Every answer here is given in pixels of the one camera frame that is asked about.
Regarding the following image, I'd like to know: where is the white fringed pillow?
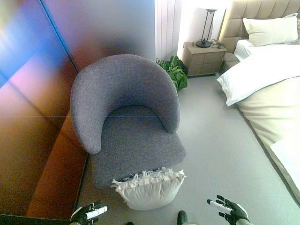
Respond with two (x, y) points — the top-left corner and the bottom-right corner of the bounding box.
(111, 166), (187, 210)

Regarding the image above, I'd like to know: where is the brown wooden wardrobe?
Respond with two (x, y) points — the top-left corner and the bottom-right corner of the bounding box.
(0, 0), (155, 221)

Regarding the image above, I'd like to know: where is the black robot foot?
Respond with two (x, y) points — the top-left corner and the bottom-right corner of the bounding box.
(177, 210), (188, 225)

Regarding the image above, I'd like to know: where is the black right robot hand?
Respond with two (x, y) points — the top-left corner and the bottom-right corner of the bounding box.
(206, 195), (248, 225)

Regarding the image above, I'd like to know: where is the beige wooden nightstand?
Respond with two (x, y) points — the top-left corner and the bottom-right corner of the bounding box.
(182, 41), (227, 77)

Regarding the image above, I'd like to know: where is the white bed pillow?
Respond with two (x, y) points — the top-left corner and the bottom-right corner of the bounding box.
(242, 13), (299, 47)

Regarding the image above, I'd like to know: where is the black table lamp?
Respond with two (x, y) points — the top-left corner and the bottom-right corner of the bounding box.
(195, 8), (218, 48)

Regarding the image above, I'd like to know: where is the beige upholstered headboard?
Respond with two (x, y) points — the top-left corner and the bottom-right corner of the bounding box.
(217, 0), (300, 53)

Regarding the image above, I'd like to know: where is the grey fabric tub armchair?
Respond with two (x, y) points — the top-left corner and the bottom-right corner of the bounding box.
(70, 54), (187, 189)

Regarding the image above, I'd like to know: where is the white curtain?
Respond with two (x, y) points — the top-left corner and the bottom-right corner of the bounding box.
(154, 0), (182, 62)

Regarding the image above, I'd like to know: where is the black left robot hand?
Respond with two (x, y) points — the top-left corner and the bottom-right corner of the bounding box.
(70, 200), (108, 225)

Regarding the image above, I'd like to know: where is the beige bed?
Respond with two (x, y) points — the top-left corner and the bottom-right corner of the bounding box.
(224, 52), (300, 197)

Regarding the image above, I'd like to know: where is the green leafy potted plant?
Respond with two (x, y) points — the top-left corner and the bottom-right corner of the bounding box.
(155, 55), (189, 92)

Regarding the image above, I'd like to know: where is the white duvet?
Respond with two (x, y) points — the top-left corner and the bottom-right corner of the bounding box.
(216, 39), (300, 107)

